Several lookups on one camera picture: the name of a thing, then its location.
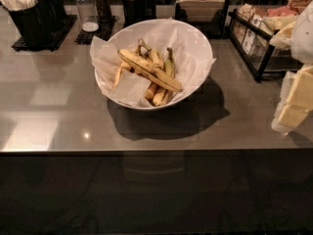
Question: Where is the right greenish banana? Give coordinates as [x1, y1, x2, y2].
[161, 48, 175, 105]

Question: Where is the banana with green stem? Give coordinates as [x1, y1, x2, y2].
[139, 38, 164, 69]

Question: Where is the small black rubber mat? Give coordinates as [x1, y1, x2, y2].
[75, 17, 115, 45]

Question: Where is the black utensil cup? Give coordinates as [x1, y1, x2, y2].
[0, 0, 53, 51]
[36, 0, 66, 32]

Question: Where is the rear black utensil cup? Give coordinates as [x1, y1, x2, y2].
[36, 0, 66, 32]

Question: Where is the left black rubber mat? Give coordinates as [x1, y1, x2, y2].
[12, 15, 77, 52]

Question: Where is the glass salt shaker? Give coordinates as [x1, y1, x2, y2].
[75, 0, 99, 32]

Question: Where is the bottom small banana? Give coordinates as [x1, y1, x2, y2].
[144, 82, 167, 106]

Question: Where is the dark pepper shaker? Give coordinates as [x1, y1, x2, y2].
[94, 0, 112, 23]

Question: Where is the front black utensil cup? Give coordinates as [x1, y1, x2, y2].
[0, 0, 53, 51]

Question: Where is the left lower banana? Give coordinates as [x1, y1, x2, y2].
[112, 61, 131, 88]

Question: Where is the black stirrer holder cup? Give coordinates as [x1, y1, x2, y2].
[121, 0, 157, 26]

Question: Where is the black napkin holder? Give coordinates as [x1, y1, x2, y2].
[174, 0, 229, 38]

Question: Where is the black wire packet rack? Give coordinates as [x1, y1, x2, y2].
[226, 0, 312, 81]

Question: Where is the white paper liner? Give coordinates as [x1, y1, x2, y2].
[89, 19, 217, 109]

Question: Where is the yellow banana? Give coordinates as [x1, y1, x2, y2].
[117, 49, 182, 92]

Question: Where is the white bowl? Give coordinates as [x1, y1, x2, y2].
[94, 18, 214, 112]

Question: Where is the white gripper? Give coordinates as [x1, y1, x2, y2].
[270, 2, 313, 133]

